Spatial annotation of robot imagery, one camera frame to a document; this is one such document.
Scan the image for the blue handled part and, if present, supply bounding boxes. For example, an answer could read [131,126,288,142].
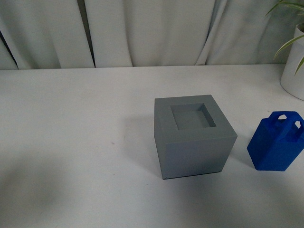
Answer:
[247,111,304,171]

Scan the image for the gray cube base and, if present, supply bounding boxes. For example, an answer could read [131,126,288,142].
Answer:
[154,95,237,179]

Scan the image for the white curtain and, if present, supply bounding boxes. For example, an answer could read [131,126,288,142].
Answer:
[0,0,302,70]

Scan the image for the white plant pot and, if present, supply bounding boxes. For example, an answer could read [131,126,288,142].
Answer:
[280,23,304,100]

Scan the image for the green plant leaves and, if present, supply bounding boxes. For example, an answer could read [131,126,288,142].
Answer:
[266,0,304,76]

